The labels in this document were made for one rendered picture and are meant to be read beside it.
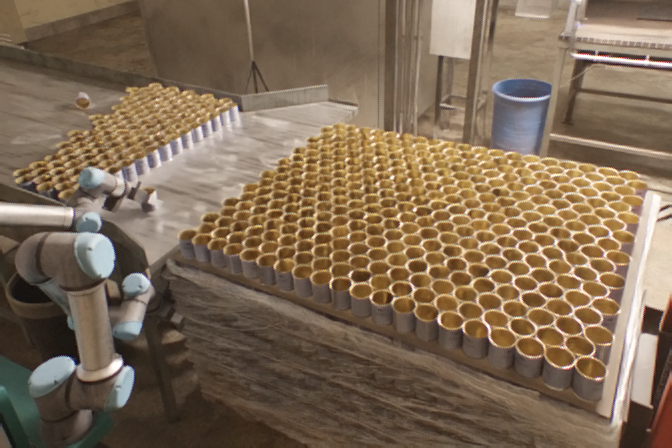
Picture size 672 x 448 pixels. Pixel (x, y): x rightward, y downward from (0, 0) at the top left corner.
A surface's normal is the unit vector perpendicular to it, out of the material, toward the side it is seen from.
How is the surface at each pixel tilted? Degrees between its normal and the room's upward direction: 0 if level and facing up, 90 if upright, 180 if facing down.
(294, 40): 90
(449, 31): 90
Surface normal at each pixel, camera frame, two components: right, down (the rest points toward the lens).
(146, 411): -0.04, -0.86
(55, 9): 0.87, 0.23
